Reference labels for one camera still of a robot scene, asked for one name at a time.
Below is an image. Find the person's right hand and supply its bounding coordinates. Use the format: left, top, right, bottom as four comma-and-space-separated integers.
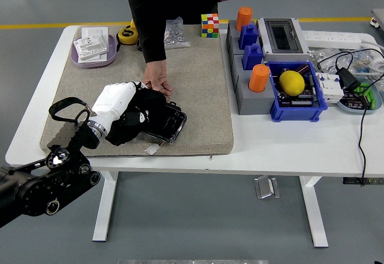
142, 59, 174, 103

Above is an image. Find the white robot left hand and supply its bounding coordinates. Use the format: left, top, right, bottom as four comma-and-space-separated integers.
91, 80, 150, 126

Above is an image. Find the black rag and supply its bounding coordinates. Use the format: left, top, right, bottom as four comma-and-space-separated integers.
104, 85, 169, 147

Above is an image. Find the black glossy panel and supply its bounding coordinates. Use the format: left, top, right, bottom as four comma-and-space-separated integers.
140, 101, 187, 144

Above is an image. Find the orange cylinder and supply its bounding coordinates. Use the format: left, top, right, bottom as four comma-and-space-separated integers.
236, 6, 254, 32
248, 64, 271, 93

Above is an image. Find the colourful puzzle cube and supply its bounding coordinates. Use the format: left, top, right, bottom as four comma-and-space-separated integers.
200, 13, 220, 39

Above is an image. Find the grey-brown mat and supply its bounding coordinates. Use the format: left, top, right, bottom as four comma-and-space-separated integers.
40, 25, 235, 158

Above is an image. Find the clear bag of nuts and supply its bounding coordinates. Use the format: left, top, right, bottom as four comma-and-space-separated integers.
163, 17, 192, 51

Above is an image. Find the yellow tape measure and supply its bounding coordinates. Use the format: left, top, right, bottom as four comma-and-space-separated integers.
116, 26, 139, 49

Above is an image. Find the purple tray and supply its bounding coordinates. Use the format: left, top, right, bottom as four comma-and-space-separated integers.
70, 34, 118, 68

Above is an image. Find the grey block base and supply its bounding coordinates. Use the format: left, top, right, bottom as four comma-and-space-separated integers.
226, 20, 264, 57
231, 55, 276, 116

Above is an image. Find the blue block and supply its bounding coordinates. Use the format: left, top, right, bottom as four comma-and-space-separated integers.
239, 23, 260, 51
242, 44, 265, 71

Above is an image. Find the white socket module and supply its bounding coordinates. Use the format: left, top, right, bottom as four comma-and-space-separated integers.
73, 35, 109, 61

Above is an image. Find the grey electrical distribution box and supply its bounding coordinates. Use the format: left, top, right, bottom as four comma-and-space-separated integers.
257, 17, 311, 64

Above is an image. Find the white table leg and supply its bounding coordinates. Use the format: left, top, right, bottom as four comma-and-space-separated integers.
92, 170, 119, 242
299, 176, 329, 248

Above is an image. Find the yellow lemon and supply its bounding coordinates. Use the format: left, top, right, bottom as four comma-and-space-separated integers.
278, 70, 306, 96

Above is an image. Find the white power strip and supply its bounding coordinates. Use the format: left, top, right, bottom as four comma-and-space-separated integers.
302, 30, 363, 50

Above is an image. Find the dark circuit board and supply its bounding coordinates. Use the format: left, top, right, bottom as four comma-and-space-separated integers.
279, 89, 320, 108

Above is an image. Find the blue plastic bin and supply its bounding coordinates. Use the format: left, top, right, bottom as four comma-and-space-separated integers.
266, 61, 329, 123

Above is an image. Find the white circuit breaker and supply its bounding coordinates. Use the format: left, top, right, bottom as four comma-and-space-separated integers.
315, 72, 345, 104

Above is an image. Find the black power adapter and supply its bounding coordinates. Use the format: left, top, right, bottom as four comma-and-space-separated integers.
335, 68, 362, 91

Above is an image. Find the white cart with red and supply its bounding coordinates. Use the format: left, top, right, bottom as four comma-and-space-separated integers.
370, 8, 384, 32

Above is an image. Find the clear bag of blue parts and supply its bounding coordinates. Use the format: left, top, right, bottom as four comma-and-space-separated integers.
348, 50, 384, 77

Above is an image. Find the dark terminal board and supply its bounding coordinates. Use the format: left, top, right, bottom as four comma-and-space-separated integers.
342, 90, 372, 110

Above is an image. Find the green plastic part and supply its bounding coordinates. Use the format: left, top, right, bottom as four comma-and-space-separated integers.
354, 83, 378, 110

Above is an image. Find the light blue dish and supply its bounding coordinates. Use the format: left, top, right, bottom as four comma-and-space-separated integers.
336, 77, 383, 115

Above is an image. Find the black table control box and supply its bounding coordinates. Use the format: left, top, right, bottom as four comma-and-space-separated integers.
343, 177, 384, 186

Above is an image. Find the white wire connector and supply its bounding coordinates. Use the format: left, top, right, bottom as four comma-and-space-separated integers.
145, 141, 166, 156

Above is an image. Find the white flat switch plate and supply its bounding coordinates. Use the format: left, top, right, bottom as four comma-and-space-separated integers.
79, 26, 110, 65

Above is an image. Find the silver metal bracket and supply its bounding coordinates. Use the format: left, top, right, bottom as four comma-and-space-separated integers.
254, 175, 281, 200

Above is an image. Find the white thick cable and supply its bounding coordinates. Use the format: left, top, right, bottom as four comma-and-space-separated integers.
359, 33, 384, 79

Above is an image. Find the black thin cord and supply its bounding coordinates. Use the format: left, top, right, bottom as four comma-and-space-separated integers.
317, 48, 384, 187

